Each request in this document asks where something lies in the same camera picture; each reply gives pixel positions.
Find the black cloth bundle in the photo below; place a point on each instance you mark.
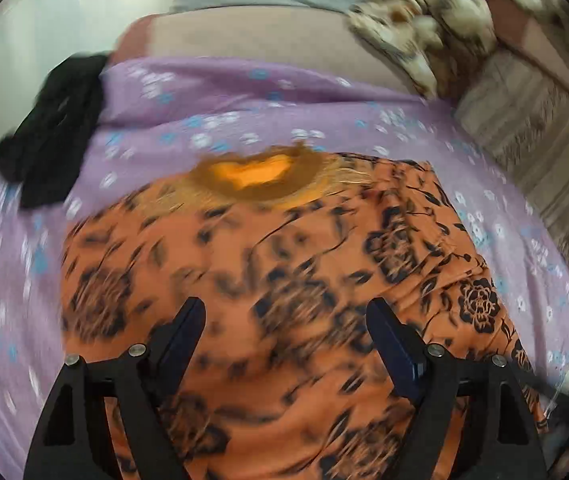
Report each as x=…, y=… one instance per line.
x=46, y=152

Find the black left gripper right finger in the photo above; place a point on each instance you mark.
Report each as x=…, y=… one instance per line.
x=499, y=438

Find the purple floral bedsheet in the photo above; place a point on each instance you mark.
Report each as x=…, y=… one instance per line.
x=163, y=114

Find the orange black floral garment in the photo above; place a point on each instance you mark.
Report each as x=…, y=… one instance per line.
x=285, y=249

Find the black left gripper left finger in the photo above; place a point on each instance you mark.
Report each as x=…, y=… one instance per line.
x=72, y=439

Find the cream brown floral blanket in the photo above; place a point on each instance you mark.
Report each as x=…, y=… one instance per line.
x=441, y=45

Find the beige striped pillow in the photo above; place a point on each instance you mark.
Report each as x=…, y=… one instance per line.
x=519, y=115

